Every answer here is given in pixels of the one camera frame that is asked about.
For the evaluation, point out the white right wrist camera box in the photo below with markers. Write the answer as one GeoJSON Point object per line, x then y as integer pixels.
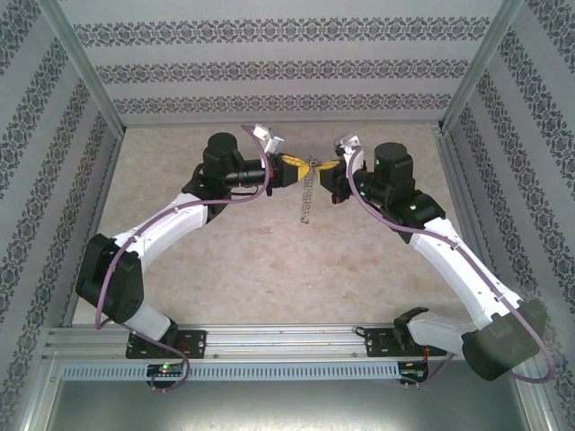
{"type": "Point", "coordinates": [348, 141]}

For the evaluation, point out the aluminium back rail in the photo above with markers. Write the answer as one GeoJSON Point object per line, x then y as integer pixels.
{"type": "Point", "coordinates": [179, 122]}

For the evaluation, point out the grey metal sheet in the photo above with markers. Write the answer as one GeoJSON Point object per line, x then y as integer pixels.
{"type": "Point", "coordinates": [287, 404]}

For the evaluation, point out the left circuit board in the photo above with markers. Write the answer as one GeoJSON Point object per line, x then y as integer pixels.
{"type": "Point", "coordinates": [166, 369]}

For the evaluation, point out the aluminium left side rail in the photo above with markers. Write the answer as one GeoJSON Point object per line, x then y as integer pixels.
{"type": "Point", "coordinates": [108, 175]}

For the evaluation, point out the aluminium right frame post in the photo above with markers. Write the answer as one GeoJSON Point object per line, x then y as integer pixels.
{"type": "Point", "coordinates": [485, 58]}

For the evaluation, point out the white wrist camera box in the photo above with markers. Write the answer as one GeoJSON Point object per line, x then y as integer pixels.
{"type": "Point", "coordinates": [348, 141]}
{"type": "Point", "coordinates": [269, 141]}

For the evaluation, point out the aluminium left frame post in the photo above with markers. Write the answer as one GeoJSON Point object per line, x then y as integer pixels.
{"type": "Point", "coordinates": [76, 58]}

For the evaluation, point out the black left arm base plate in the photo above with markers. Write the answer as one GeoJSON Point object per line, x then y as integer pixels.
{"type": "Point", "coordinates": [193, 343]}

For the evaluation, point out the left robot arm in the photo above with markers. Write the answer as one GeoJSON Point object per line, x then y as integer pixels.
{"type": "Point", "coordinates": [166, 224]}

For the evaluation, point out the circuit board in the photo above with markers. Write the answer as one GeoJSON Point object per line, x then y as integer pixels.
{"type": "Point", "coordinates": [166, 369]}
{"type": "Point", "coordinates": [413, 372]}

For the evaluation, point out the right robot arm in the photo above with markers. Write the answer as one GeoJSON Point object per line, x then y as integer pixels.
{"type": "Point", "coordinates": [444, 256]}

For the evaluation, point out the aluminium frame post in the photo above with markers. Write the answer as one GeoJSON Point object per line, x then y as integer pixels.
{"type": "Point", "coordinates": [485, 58]}
{"type": "Point", "coordinates": [76, 58]}

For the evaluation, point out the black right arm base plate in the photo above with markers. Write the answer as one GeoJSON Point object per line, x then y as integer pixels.
{"type": "Point", "coordinates": [377, 343]}

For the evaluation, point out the right circuit board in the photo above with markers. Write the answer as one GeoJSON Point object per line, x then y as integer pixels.
{"type": "Point", "coordinates": [413, 372]}

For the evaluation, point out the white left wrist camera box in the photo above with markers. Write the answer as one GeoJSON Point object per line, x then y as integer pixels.
{"type": "Point", "coordinates": [269, 141]}

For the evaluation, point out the aluminium mounting rail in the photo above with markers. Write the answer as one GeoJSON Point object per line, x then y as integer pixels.
{"type": "Point", "coordinates": [287, 341]}

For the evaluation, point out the aluminium right side rail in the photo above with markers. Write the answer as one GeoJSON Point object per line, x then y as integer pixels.
{"type": "Point", "coordinates": [447, 152]}

